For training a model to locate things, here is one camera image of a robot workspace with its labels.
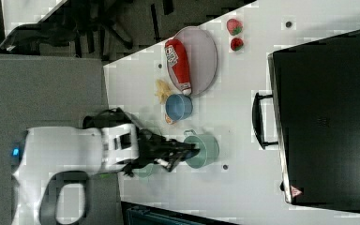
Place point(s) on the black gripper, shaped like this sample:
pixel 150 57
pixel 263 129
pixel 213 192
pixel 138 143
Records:
pixel 153 147

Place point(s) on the black toaster oven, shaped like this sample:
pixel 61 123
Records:
pixel 315 89

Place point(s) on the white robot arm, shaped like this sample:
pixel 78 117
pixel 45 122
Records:
pixel 54 166

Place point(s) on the green mug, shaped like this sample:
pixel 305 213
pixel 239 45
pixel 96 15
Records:
pixel 208 149

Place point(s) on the orange slice toy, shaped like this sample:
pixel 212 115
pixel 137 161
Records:
pixel 168 119

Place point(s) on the green pot lid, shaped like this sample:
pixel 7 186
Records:
pixel 145 171

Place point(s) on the blue bowl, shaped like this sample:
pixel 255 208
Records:
pixel 178 107

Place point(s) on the peeled banana toy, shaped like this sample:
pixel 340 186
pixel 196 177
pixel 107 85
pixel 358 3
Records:
pixel 163 91

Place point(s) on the red ketchup bottle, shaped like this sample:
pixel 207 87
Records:
pixel 177 58

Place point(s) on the grey round plate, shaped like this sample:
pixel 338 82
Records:
pixel 202 58

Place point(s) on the red strawberry toy lower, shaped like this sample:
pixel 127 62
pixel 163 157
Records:
pixel 236 44

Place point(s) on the red strawberry toy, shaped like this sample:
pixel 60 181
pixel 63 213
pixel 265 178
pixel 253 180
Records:
pixel 234 27
pixel 236 44

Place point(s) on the red strawberry toy upper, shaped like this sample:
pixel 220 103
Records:
pixel 234 27

